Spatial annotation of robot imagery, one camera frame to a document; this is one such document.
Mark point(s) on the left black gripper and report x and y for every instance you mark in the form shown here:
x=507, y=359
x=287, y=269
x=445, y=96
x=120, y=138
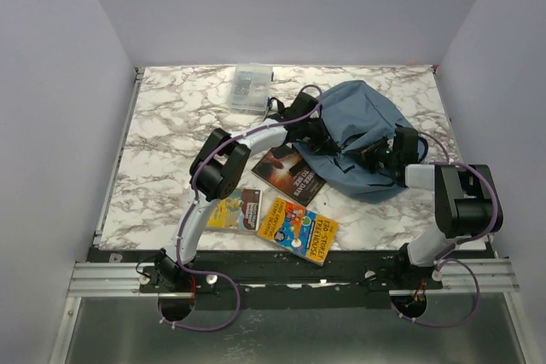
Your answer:
x=323, y=143

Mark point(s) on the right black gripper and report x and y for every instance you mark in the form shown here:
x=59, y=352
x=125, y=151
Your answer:
x=366, y=153

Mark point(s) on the blue student backpack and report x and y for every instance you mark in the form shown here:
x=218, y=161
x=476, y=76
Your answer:
x=356, y=116

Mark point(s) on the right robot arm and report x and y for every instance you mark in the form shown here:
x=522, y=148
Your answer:
x=466, y=206

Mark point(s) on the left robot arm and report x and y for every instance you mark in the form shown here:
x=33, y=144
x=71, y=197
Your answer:
x=217, y=169

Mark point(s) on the dark Three Days book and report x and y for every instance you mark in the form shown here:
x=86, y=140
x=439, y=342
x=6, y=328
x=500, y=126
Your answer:
x=284, y=169

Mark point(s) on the clear plastic storage box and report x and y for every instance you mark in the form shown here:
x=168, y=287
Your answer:
x=250, y=88

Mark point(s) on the yellow Treehouse book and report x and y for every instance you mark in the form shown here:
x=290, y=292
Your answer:
x=299, y=231

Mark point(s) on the yellow blue paperback book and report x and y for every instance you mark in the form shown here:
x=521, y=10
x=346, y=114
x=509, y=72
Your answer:
x=239, y=212

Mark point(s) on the aluminium frame rail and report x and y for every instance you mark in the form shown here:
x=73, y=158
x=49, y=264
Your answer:
x=120, y=280

